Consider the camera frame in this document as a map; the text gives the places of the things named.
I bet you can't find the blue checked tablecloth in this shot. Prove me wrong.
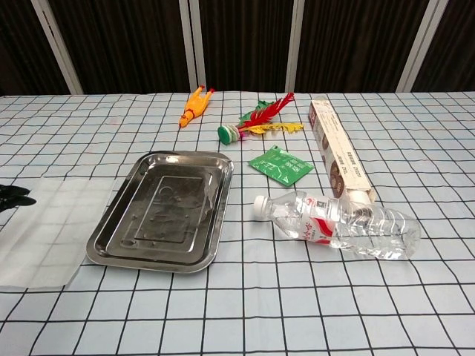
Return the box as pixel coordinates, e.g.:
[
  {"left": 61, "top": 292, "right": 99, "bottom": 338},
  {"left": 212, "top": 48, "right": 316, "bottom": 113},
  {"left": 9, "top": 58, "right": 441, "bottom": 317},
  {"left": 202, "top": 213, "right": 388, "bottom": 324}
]
[{"left": 0, "top": 90, "right": 475, "bottom": 356}]

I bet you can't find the yellow rubber chicken toy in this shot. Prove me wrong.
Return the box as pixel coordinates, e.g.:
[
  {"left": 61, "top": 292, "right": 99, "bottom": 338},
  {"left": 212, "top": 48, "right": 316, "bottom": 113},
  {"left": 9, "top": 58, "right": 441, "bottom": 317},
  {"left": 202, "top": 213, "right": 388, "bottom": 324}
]
[{"left": 177, "top": 85, "right": 217, "bottom": 130}]

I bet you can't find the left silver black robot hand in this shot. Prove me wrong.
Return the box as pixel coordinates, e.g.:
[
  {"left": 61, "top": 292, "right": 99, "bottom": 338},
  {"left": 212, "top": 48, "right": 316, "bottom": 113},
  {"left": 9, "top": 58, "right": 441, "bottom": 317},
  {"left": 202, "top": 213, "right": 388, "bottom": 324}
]
[{"left": 0, "top": 183, "right": 37, "bottom": 216}]

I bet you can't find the colourful feather shuttlecock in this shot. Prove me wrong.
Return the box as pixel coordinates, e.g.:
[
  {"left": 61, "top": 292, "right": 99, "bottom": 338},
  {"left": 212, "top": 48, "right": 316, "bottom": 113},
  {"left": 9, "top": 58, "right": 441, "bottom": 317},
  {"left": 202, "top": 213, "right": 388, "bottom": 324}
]
[{"left": 217, "top": 91, "right": 306, "bottom": 145}]

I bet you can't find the clear plastic water bottle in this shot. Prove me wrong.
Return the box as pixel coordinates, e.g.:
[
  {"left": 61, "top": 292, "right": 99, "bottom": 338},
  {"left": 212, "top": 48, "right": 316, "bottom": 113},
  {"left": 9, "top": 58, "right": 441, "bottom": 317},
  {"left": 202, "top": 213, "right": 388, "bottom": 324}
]
[{"left": 253, "top": 190, "right": 422, "bottom": 261}]

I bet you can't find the grey metal frame post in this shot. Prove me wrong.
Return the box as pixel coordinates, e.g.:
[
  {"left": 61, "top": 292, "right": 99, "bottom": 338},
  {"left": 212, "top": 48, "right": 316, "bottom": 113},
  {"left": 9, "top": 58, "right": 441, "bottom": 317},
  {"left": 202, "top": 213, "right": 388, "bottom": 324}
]
[
  {"left": 178, "top": 0, "right": 207, "bottom": 93},
  {"left": 285, "top": 0, "right": 307, "bottom": 93},
  {"left": 396, "top": 0, "right": 451, "bottom": 93},
  {"left": 30, "top": 0, "right": 84, "bottom": 95}
]

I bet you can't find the stainless steel rectangular tray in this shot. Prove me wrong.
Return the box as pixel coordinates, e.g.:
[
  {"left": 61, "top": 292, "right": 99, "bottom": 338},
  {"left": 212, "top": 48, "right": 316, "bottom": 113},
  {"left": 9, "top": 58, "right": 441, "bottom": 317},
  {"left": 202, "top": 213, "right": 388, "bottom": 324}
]
[{"left": 85, "top": 150, "right": 235, "bottom": 274}]

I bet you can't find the translucent white paper sheet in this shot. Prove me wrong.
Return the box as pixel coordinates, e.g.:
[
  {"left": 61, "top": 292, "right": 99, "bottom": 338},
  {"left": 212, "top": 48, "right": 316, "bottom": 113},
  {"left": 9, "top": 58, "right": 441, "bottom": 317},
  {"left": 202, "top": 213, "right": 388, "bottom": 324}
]
[{"left": 0, "top": 177, "right": 119, "bottom": 291}]

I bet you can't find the long cardboard wrap box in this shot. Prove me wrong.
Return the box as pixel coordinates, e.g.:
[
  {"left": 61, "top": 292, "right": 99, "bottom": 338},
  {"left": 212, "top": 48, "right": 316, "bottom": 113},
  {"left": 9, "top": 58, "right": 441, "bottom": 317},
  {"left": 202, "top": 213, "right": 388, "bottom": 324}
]
[{"left": 308, "top": 95, "right": 376, "bottom": 205}]

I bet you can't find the green sachet packet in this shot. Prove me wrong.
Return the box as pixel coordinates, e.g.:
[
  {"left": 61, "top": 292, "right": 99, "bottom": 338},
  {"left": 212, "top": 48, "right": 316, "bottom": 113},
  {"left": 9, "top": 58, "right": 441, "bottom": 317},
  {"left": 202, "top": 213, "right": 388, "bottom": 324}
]
[{"left": 247, "top": 145, "right": 315, "bottom": 186}]

